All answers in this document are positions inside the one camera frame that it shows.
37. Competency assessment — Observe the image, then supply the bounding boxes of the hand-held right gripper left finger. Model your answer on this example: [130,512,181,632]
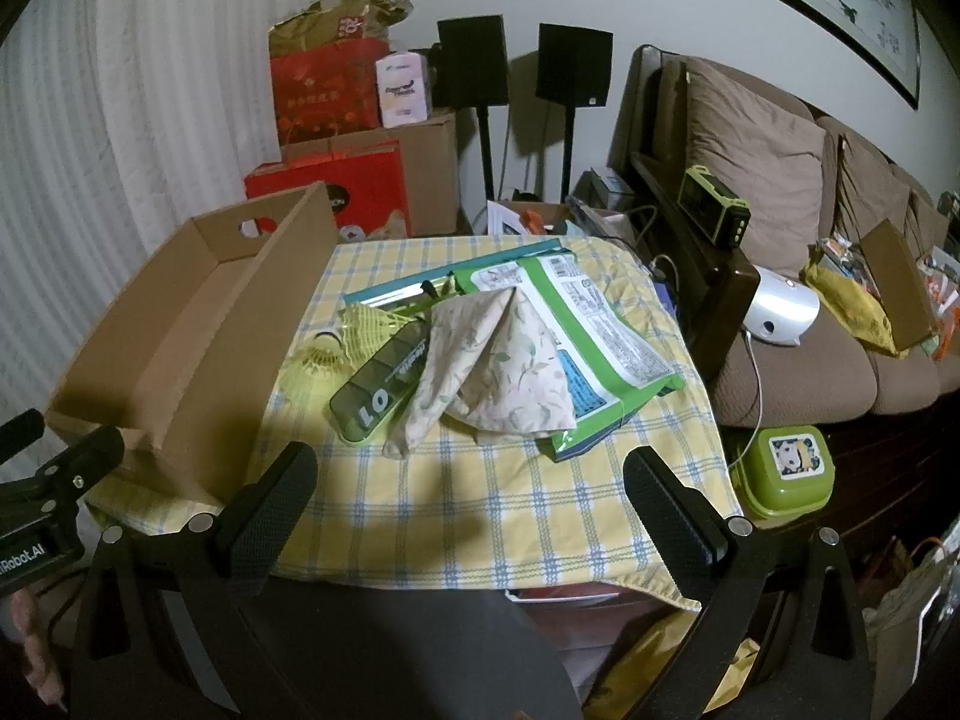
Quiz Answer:
[69,441,320,720]

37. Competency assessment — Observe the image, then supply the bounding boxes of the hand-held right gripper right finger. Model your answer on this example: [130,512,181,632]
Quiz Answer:
[622,446,875,720]

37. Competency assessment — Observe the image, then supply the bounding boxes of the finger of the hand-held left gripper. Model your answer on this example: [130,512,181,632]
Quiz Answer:
[0,409,46,464]
[0,424,125,518]

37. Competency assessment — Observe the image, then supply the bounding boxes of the brown cardboard tray box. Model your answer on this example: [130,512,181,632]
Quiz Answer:
[45,181,342,507]

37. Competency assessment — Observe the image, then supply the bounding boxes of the green pill organizer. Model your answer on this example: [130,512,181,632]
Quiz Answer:
[328,326,432,443]

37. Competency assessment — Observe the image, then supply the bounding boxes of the green printed plastic packet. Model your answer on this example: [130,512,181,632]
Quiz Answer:
[450,251,685,462]

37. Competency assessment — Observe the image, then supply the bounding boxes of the floral cloth pouch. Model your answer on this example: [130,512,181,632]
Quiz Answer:
[382,286,571,460]

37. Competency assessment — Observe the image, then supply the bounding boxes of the teal folder with silver rail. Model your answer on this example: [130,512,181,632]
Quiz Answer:
[343,238,563,316]

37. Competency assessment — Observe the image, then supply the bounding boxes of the person's left hand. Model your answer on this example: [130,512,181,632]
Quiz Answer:
[0,589,65,707]

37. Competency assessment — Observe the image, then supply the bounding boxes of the green lunch box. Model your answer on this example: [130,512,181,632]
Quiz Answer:
[731,425,836,520]

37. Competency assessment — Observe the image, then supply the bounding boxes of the yellow plastic bag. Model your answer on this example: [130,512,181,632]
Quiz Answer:
[585,611,762,720]

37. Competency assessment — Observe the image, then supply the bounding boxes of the brown sofa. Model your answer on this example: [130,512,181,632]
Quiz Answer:
[607,45,960,432]

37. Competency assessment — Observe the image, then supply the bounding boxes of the yellow plaid tablecloth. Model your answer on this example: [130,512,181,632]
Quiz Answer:
[82,235,747,612]

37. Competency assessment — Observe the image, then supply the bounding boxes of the dark wooden low table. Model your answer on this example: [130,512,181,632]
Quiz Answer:
[716,401,960,601]

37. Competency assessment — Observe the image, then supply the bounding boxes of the white round device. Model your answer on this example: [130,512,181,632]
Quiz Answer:
[742,264,821,348]

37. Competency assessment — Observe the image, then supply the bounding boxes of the brown paper bag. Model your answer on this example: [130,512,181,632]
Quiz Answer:
[862,517,960,720]

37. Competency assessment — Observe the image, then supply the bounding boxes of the yellow cloth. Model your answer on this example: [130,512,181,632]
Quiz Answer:
[802,262,901,357]

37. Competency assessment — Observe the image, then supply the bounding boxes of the white curtain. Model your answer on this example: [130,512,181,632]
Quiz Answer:
[0,0,286,481]

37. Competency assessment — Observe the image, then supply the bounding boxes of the green black portable radio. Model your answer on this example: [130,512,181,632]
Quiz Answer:
[677,163,751,248]

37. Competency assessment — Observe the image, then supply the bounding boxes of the flat cardboard piece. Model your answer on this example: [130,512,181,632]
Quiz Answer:
[857,219,938,352]

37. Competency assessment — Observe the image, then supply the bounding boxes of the small open cardboard box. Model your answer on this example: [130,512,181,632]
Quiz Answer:
[486,199,578,237]

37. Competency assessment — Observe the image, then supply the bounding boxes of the grey teal box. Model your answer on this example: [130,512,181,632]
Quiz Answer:
[589,167,635,203]

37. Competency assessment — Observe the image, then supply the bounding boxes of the red carton box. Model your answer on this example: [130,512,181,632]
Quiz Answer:
[244,141,413,242]

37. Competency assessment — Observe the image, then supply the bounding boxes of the brown sofa cushion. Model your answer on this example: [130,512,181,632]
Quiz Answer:
[904,191,950,248]
[682,58,826,275]
[832,133,912,241]

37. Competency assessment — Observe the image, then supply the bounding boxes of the red gift bag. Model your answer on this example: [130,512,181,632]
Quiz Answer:
[270,37,387,147]

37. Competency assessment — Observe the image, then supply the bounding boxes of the white tissue pack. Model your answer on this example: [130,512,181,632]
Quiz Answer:
[375,52,430,128]

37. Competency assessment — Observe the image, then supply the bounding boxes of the torn gold paper bag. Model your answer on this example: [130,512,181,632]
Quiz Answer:
[270,0,417,61]

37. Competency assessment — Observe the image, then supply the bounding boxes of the white cable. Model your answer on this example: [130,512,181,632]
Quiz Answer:
[724,330,766,458]

